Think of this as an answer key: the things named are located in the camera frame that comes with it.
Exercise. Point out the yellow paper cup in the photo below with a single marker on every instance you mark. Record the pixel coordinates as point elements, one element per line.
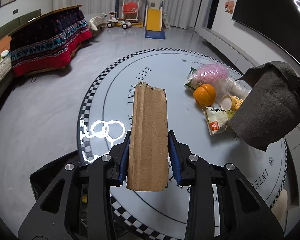
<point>229,102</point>

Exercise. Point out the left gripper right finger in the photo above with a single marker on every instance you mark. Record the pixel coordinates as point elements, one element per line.
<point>223,204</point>

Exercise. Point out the orange fruit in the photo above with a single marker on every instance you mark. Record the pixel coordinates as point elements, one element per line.
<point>205,95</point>

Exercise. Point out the black wall television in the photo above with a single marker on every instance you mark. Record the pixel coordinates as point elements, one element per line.
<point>277,20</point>

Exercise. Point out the dark grey felt cloth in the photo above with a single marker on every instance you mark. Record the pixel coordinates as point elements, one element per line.
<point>272,108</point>

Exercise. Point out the pink foam net bag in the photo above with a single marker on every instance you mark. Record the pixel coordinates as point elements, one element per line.
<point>211,73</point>

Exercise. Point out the children's red swing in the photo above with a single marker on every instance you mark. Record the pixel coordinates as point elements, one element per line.
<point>132,11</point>

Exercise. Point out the brown cardboard piece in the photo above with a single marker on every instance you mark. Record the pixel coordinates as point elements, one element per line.
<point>148,148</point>

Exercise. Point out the white woven basket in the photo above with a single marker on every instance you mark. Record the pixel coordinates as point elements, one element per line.
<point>96,22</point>

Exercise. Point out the green sofa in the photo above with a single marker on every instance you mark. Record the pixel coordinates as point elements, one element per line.
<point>10,27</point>

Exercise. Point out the white orange snack packet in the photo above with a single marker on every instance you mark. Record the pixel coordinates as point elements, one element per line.
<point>218,119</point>

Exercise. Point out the green snack wrapper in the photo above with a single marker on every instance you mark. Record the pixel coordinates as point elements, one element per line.
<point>190,83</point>

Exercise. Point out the clear bag white stuffing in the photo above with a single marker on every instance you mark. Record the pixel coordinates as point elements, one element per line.
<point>232,87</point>

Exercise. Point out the children's yellow slide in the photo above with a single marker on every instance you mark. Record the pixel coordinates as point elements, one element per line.
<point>153,20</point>

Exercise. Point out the white low tv cabinet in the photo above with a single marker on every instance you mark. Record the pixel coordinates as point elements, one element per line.
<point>236,55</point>

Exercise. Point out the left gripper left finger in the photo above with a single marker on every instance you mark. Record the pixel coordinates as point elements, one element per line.
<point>73,200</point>

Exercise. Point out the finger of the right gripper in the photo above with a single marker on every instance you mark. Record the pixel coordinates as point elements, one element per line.
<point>294,82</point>

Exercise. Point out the table with patterned quilt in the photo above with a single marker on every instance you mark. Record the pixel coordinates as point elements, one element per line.
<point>48,41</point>

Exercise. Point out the white toy ride-on car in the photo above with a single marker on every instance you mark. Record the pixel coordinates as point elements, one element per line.
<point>115,22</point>

